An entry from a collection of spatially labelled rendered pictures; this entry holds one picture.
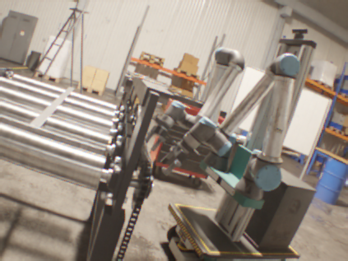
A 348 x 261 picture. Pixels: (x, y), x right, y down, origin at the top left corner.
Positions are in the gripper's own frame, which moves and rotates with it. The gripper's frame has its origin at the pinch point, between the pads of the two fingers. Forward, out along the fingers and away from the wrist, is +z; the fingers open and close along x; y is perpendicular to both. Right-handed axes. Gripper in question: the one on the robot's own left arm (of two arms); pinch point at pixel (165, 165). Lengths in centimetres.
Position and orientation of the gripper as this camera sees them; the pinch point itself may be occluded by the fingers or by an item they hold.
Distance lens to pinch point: 166.9
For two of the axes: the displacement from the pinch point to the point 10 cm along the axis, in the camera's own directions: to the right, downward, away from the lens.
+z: -6.9, 7.0, 1.7
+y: -7.2, -6.2, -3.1
